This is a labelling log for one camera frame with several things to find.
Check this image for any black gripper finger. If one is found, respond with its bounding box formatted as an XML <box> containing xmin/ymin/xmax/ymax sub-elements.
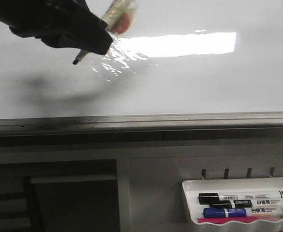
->
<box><xmin>0</xmin><ymin>0</ymin><xmax>113</xmax><ymax>55</ymax></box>

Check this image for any taped black whiteboard marker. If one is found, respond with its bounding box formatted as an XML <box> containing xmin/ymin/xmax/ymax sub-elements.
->
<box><xmin>69</xmin><ymin>0</ymin><xmax>138</xmax><ymax>65</ymax></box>

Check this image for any large white whiteboard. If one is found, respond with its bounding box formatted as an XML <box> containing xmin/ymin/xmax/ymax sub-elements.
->
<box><xmin>0</xmin><ymin>0</ymin><xmax>283</xmax><ymax>135</ymax></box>

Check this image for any blue capped whiteboard marker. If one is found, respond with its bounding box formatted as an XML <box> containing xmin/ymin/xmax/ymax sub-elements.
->
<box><xmin>203</xmin><ymin>206</ymin><xmax>283</xmax><ymax>218</ymax></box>

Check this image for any dark chair behind board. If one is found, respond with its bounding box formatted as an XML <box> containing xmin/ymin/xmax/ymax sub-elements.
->
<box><xmin>0</xmin><ymin>159</ymin><xmax>121</xmax><ymax>232</ymax></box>

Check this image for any white plastic marker tray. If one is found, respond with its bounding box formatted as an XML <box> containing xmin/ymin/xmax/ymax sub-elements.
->
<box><xmin>182</xmin><ymin>177</ymin><xmax>283</xmax><ymax>232</ymax></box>

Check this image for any black capped marker top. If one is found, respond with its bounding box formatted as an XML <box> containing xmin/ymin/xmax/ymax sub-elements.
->
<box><xmin>198</xmin><ymin>190</ymin><xmax>283</xmax><ymax>204</ymax></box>

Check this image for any black capped marker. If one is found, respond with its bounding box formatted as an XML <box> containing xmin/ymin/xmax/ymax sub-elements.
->
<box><xmin>198</xmin><ymin>190</ymin><xmax>283</xmax><ymax>204</ymax></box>
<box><xmin>210</xmin><ymin>198</ymin><xmax>283</xmax><ymax>209</ymax></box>

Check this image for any pink marker in tray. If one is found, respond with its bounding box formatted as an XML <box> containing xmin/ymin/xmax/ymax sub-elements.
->
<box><xmin>197</xmin><ymin>217</ymin><xmax>258</xmax><ymax>224</ymax></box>

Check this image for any black capped marker middle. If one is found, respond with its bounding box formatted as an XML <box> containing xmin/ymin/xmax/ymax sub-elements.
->
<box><xmin>210</xmin><ymin>198</ymin><xmax>283</xmax><ymax>209</ymax></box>

